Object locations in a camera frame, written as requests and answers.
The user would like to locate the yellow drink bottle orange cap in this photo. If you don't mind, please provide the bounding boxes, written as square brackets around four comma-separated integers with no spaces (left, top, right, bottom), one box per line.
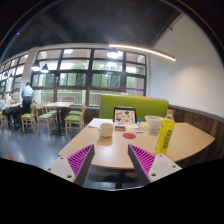
[154,109,176,155]

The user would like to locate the white ceramic bowl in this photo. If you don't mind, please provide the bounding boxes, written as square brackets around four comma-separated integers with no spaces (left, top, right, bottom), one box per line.
[144,115,164,131]

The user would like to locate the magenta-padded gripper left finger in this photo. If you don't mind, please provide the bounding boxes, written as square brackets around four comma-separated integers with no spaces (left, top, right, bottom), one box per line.
[45,143,96,187]

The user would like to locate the flat round red coaster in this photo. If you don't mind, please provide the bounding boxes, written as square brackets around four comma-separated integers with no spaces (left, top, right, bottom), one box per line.
[122,132,137,140]

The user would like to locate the pendant ceiling lamps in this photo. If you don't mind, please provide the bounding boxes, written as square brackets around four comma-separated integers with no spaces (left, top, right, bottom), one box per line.
[30,47,124,74]

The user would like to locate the open white book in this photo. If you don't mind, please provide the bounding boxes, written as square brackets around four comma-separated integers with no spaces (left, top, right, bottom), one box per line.
[87,117,115,129]

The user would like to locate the wooden chairs with green seats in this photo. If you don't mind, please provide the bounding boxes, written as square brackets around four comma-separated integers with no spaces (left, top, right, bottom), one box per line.
[0,102,87,138]

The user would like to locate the small dark box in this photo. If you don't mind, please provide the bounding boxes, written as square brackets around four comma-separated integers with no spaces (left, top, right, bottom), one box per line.
[114,124,127,132]

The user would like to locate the dark-framed window wall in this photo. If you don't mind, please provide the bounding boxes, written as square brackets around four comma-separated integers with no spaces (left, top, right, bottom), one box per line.
[0,48,148,108]

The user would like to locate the white ceramic mug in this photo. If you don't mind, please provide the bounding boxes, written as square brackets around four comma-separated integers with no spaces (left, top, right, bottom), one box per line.
[97,122,115,138]

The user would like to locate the person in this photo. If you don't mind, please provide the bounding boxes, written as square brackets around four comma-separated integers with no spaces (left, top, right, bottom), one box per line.
[0,93,7,112]
[21,82,35,115]
[6,91,18,108]

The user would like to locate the green upholstered booth bench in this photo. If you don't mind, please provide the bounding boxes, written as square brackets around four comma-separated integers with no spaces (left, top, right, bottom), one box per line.
[99,94,170,123]

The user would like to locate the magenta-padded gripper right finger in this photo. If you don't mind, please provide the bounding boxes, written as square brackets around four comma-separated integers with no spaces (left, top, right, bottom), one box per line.
[127,143,183,186]

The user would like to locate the long curved light strip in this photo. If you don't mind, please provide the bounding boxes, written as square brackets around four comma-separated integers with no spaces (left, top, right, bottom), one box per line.
[108,43,177,62]

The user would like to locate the black tablet with stickers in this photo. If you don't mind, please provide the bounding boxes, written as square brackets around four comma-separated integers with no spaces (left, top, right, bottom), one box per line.
[112,106,138,126]

